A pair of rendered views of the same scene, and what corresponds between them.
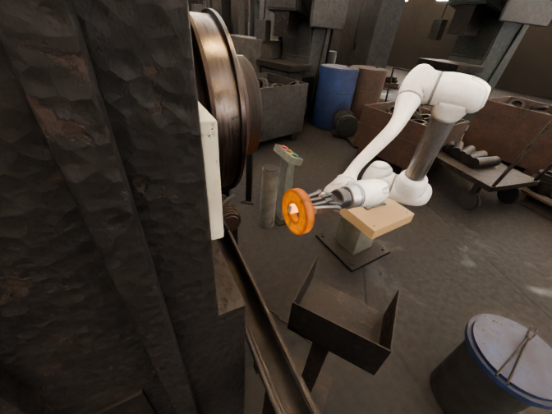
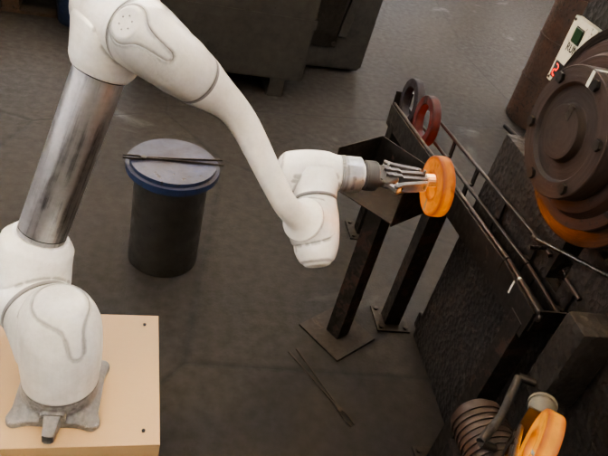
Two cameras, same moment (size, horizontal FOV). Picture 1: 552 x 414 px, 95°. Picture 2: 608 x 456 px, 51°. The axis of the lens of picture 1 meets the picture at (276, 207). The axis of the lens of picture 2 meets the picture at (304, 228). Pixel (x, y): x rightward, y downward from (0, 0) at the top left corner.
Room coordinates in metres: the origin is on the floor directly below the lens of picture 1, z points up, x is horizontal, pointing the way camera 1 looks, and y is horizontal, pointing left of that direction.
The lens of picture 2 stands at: (2.15, -0.01, 1.60)
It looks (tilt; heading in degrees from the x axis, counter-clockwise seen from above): 35 degrees down; 194
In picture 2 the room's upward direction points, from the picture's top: 16 degrees clockwise
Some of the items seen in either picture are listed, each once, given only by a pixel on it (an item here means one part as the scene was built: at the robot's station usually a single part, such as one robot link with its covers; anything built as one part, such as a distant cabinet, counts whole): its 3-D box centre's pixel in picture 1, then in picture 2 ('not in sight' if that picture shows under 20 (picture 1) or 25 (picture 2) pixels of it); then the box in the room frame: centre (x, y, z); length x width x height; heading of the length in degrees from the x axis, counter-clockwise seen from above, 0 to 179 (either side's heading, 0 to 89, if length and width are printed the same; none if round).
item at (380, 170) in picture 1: (377, 178); (59, 336); (1.44, -0.62, 0.59); 0.18 x 0.16 x 0.22; 63
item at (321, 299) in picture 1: (324, 354); (359, 253); (0.45, -0.23, 0.36); 0.26 x 0.20 x 0.72; 66
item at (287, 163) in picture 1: (285, 186); not in sight; (1.70, -0.06, 0.31); 0.24 x 0.16 x 0.62; 31
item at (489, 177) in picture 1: (476, 145); not in sight; (2.57, -1.98, 0.48); 1.18 x 0.65 x 0.96; 21
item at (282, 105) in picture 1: (257, 108); not in sight; (3.50, 0.37, 0.39); 1.03 x 0.83 x 0.77; 136
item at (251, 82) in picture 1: (237, 108); (570, 133); (0.79, 0.14, 1.11); 0.28 x 0.06 x 0.28; 31
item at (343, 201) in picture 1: (334, 200); (379, 175); (0.77, -0.21, 0.83); 0.09 x 0.08 x 0.07; 121
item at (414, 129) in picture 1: (405, 136); not in sight; (3.10, -1.49, 0.33); 0.93 x 0.73 x 0.66; 38
